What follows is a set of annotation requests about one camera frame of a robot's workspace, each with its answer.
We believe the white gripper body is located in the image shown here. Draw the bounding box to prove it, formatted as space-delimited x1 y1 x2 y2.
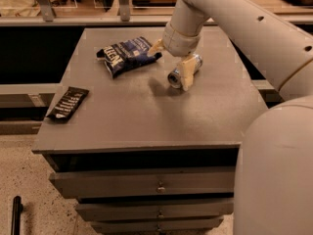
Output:
162 22 201 57

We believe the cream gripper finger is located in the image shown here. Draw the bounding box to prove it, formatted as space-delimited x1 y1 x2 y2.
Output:
178 55 196 91
147 39 164 56

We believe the blue silver redbull can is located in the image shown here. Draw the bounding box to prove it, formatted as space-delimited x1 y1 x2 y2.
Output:
167 54 202 89

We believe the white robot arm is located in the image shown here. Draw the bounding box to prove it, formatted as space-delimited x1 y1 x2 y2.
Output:
150 0 313 235

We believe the blue chip bag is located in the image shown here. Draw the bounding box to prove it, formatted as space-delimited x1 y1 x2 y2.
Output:
96 36 162 78

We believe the grey drawer cabinet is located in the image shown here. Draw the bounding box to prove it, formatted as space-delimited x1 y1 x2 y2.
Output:
31 25 269 235

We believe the black snack bar wrapper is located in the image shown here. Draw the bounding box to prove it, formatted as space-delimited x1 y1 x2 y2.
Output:
47 87 89 122

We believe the top grey drawer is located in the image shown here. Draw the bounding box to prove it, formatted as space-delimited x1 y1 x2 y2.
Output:
49 166 235 199

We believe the grey drawer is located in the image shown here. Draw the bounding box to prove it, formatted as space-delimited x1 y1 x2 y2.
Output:
49 166 235 199
91 216 223 234
75 198 234 221

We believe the middle grey drawer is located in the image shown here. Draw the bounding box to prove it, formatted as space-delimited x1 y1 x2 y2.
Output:
75 198 234 221

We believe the bottom grey drawer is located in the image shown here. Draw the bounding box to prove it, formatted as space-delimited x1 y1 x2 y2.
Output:
91 216 223 234

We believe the black pole on floor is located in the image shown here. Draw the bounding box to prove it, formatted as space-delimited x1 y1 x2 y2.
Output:
11 196 23 235

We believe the metal railing frame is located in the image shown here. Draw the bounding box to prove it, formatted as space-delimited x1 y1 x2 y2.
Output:
0 0 313 27

